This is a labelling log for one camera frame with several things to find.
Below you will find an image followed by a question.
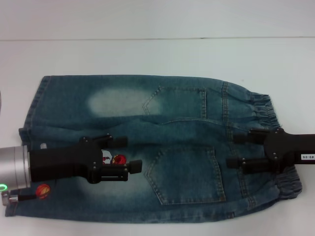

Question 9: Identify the black cable silver plug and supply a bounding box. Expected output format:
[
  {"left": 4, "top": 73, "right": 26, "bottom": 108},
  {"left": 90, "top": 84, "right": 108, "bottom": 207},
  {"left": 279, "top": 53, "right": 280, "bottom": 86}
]
[{"left": 0, "top": 191, "right": 38, "bottom": 205}]

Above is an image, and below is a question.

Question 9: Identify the blue denim shorts basketball print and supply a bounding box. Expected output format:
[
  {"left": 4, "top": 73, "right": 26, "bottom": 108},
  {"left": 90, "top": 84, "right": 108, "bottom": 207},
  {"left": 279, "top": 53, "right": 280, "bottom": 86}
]
[{"left": 6, "top": 75, "right": 303, "bottom": 226}]

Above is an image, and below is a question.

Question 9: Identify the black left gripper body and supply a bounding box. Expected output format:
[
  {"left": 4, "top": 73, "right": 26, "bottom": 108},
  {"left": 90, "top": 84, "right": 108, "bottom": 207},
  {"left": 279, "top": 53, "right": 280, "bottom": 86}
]
[{"left": 29, "top": 134, "right": 129, "bottom": 184}]

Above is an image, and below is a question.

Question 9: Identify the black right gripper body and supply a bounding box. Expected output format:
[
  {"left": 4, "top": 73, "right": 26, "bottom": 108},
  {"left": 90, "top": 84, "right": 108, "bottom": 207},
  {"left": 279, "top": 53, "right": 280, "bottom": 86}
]
[{"left": 264, "top": 128, "right": 315, "bottom": 173}]

